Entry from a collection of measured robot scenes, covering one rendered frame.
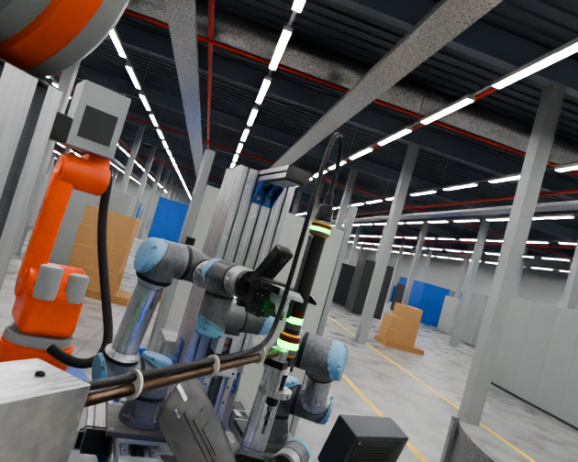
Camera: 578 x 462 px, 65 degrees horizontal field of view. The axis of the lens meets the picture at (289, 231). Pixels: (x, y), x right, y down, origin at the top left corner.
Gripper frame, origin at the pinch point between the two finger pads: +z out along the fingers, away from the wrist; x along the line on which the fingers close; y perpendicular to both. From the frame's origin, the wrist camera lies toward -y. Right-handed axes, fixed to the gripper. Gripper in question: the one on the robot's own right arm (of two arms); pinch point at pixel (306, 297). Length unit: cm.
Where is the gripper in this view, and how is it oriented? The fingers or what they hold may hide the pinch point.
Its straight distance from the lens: 94.4
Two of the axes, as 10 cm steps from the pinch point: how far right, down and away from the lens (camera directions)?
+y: -2.7, 9.6, -0.5
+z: 6.5, 1.5, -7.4
